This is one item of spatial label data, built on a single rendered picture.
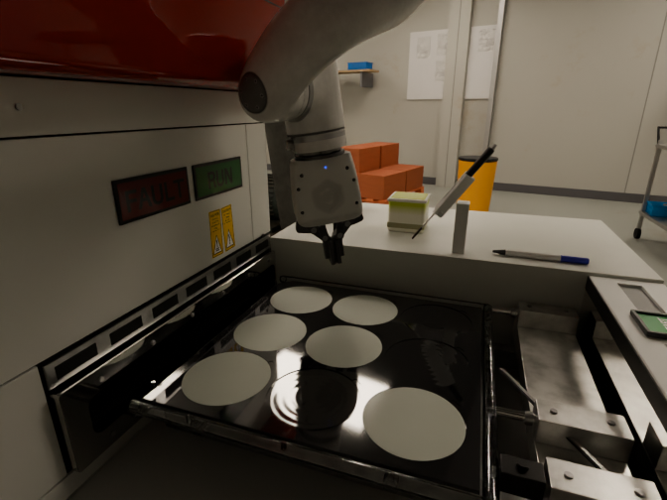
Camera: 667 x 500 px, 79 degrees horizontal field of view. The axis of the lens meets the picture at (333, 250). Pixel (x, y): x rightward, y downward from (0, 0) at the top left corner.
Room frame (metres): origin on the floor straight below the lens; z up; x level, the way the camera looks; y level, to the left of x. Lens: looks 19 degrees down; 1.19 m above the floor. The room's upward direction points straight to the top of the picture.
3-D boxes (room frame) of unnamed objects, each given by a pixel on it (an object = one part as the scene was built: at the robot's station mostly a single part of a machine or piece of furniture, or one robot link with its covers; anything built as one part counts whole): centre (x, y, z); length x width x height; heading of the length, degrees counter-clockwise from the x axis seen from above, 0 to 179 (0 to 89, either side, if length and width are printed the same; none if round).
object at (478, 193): (4.67, -1.63, 0.34); 0.43 x 0.43 x 0.68
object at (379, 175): (5.56, -0.64, 0.36); 1.28 x 0.88 x 0.73; 151
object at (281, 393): (0.47, -0.01, 0.90); 0.34 x 0.34 x 0.01; 71
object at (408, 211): (0.80, -0.15, 1.00); 0.07 x 0.07 x 0.07; 71
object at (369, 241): (0.80, -0.23, 0.89); 0.62 x 0.35 x 0.14; 71
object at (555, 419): (0.32, -0.24, 0.89); 0.08 x 0.03 x 0.03; 71
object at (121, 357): (0.52, 0.19, 0.89); 0.44 x 0.02 x 0.10; 161
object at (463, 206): (0.66, -0.20, 1.03); 0.06 x 0.04 x 0.13; 71
